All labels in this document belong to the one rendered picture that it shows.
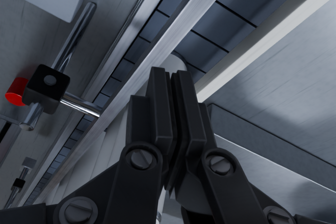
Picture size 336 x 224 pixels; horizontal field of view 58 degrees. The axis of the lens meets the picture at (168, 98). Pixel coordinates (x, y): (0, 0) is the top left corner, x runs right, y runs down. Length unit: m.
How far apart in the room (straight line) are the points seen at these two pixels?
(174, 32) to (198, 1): 0.03
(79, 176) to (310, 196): 0.38
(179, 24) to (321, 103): 0.30
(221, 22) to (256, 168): 0.28
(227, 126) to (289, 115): 0.09
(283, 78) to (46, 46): 0.31
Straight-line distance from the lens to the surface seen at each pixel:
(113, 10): 0.36
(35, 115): 0.27
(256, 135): 0.48
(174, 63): 0.30
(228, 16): 0.28
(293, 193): 0.58
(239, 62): 0.27
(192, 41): 0.30
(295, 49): 0.38
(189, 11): 0.18
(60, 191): 0.50
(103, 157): 0.31
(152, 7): 0.29
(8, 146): 0.63
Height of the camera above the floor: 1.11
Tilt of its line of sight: 38 degrees down
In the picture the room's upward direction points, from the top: 168 degrees counter-clockwise
